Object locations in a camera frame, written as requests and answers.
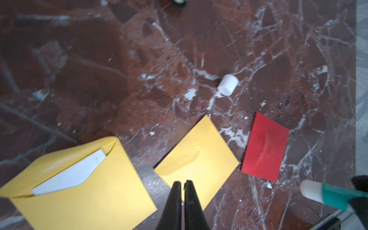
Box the green work glove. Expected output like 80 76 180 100
172 0 187 7

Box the yellow envelope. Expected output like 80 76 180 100
154 116 239 209
1 137 157 230

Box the white green glue stick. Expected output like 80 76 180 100
300 180 368 213

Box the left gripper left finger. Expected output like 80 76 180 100
156 181 182 230

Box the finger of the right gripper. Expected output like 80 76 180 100
349 197 368 230
352 175 368 192

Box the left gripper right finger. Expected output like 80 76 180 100
184 180 210 230

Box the red envelope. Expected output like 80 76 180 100
241 112 290 182

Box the white glue stick cap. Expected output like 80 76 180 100
217 74 239 96

